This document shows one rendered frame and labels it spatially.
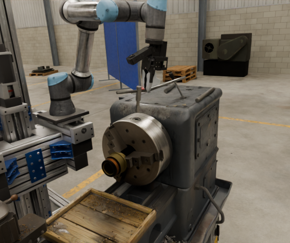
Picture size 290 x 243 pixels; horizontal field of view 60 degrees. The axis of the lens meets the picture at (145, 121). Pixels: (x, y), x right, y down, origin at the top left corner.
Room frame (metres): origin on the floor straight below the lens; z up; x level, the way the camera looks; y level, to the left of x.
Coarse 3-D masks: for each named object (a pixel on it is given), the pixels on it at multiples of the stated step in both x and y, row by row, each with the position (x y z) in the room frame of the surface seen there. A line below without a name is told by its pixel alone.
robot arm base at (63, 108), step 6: (54, 102) 1.40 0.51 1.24; (60, 102) 1.40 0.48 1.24; (66, 102) 1.41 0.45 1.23; (72, 102) 1.47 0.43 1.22; (54, 108) 1.39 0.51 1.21; (60, 108) 1.39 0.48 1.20; (66, 108) 1.40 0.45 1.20; (72, 108) 1.43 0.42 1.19; (54, 114) 1.38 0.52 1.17; (60, 114) 1.38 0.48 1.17; (66, 114) 1.39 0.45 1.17
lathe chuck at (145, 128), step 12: (120, 120) 1.04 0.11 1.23; (132, 120) 1.02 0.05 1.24; (144, 120) 1.04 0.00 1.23; (120, 132) 1.03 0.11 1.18; (132, 132) 1.00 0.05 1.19; (144, 132) 0.97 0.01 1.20; (156, 132) 0.99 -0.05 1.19; (132, 144) 1.00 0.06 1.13; (144, 144) 0.97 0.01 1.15; (156, 144) 0.94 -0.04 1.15; (168, 156) 1.00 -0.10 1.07; (132, 168) 1.00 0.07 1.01; (144, 168) 0.97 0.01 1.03; (156, 168) 0.94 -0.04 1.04; (132, 180) 1.01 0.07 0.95; (144, 180) 0.97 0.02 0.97
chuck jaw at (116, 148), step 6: (114, 126) 1.05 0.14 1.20; (108, 132) 1.02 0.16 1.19; (114, 132) 1.02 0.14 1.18; (108, 138) 1.02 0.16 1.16; (114, 138) 1.00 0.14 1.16; (120, 138) 1.02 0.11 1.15; (108, 144) 0.99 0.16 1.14; (114, 144) 0.98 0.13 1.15; (120, 144) 1.00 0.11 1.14; (114, 150) 0.95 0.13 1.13; (120, 150) 0.97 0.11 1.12
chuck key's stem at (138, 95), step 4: (136, 88) 1.02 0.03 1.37; (140, 88) 1.02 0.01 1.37; (140, 92) 1.02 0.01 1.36; (136, 96) 1.02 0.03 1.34; (140, 96) 1.02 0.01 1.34; (136, 100) 1.02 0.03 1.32; (140, 100) 1.03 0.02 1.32; (136, 104) 1.03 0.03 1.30; (136, 108) 1.03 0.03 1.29; (136, 112) 1.03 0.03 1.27
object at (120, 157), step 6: (108, 156) 0.93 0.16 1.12; (114, 156) 0.92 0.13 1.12; (120, 156) 0.93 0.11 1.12; (102, 162) 0.91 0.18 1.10; (108, 162) 0.89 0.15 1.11; (114, 162) 0.89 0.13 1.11; (120, 162) 0.90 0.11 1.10; (126, 162) 0.92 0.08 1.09; (102, 168) 0.91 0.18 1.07; (108, 168) 0.93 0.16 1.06; (114, 168) 0.87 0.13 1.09; (120, 168) 0.89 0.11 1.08; (126, 168) 0.92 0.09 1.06; (108, 174) 0.89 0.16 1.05; (114, 174) 0.88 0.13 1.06
